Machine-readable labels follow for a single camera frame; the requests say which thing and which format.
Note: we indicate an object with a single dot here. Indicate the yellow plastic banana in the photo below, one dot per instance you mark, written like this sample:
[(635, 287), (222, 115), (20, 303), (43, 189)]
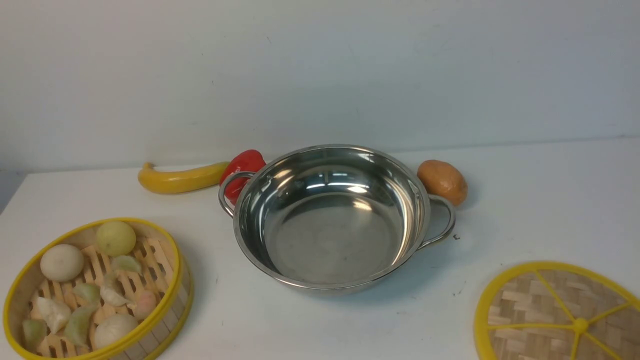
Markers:
[(178, 182)]

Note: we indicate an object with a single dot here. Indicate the green dumpling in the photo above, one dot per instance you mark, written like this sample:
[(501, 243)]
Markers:
[(34, 332), (76, 330), (89, 293), (126, 263)]

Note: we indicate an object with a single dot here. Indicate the yellow-green round bun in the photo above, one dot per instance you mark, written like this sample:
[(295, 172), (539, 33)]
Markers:
[(115, 238)]

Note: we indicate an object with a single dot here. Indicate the white dumpling left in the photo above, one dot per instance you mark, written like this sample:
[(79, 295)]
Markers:
[(56, 314)]

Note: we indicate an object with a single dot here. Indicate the green dumpling front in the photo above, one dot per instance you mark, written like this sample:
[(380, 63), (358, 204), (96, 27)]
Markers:
[(76, 330)]

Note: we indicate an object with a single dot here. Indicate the white dumpling centre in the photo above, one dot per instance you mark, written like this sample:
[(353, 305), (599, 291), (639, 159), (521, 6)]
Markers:
[(110, 292)]

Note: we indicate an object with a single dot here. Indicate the white dumpling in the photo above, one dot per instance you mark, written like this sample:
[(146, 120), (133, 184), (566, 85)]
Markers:
[(110, 292), (56, 314)]

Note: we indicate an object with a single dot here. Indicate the pink dumpling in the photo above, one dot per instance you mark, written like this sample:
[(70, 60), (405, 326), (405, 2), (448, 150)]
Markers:
[(145, 304)]

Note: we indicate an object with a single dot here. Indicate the green dumpling middle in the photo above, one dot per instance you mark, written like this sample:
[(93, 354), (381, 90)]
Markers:
[(89, 293)]

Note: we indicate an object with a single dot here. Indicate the yellow woven steamer lid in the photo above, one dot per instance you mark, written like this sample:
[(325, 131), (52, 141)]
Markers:
[(556, 311)]

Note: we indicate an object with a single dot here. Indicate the red bell pepper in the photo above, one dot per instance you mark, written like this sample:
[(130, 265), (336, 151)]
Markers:
[(248, 161)]

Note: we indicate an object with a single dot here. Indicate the green dumpling far left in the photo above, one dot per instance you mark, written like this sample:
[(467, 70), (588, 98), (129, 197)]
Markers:
[(34, 332)]

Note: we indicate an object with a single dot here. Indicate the yellow bamboo steamer basket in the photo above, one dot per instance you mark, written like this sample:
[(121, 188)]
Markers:
[(165, 271)]

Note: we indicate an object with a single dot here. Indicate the green dumpling upper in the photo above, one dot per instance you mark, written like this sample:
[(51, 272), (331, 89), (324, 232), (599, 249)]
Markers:
[(126, 263)]

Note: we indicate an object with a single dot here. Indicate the stainless steel pot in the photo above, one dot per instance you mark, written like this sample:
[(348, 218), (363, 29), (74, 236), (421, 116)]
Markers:
[(333, 219)]

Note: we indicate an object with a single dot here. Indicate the white bun front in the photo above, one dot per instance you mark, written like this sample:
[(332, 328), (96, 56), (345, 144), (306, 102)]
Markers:
[(113, 328)]

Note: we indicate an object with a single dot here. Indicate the white round bun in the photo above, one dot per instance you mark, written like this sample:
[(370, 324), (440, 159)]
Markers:
[(62, 262)]

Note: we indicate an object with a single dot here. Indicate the brown potato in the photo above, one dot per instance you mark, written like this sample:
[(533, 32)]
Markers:
[(443, 179)]

